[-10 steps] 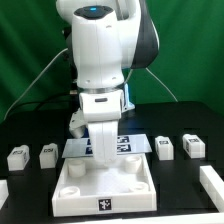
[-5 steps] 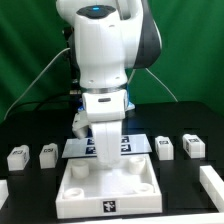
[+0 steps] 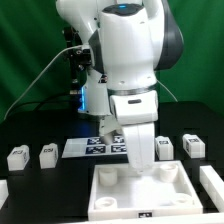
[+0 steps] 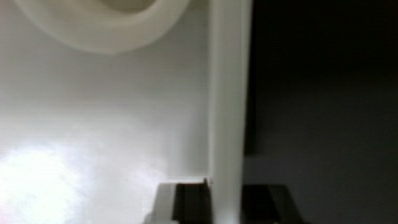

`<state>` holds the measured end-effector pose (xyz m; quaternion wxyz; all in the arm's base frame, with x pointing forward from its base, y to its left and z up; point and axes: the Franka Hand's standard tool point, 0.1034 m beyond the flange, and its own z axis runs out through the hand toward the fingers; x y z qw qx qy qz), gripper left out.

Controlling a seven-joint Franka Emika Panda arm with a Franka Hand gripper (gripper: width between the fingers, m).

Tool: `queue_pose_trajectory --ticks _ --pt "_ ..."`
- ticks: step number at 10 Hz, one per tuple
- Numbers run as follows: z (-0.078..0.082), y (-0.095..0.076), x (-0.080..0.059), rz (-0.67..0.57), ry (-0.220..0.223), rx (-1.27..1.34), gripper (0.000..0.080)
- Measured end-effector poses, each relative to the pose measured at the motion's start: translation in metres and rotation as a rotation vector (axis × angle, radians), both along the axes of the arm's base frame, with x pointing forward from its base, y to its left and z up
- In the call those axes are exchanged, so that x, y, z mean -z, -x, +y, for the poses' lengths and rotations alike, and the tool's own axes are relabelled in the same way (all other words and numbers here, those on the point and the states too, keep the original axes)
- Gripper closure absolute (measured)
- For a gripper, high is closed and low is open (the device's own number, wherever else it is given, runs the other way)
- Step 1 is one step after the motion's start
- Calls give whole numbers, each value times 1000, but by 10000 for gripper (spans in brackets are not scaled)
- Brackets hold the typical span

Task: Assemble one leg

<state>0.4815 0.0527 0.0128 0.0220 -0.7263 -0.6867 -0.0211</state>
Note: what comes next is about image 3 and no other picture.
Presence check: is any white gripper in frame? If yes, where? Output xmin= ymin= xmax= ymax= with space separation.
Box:
xmin=99 ymin=90 xmax=158 ymax=171

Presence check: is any white square tabletop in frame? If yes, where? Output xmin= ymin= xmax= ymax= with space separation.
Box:
xmin=88 ymin=161 xmax=203 ymax=221

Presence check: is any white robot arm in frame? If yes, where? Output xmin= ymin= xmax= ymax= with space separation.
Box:
xmin=56 ymin=0 xmax=183 ymax=171

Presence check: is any white fiducial marker sheet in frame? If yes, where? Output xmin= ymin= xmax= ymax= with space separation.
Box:
xmin=62 ymin=135 xmax=127 ymax=158

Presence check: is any black cable on table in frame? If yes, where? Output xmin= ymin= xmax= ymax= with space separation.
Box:
xmin=6 ymin=93 xmax=81 ymax=118

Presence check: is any black camera stand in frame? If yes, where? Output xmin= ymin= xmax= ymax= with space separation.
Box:
xmin=62 ymin=26 xmax=90 ymax=112

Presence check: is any white camera cable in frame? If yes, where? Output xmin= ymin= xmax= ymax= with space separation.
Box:
xmin=3 ymin=45 xmax=84 ymax=122

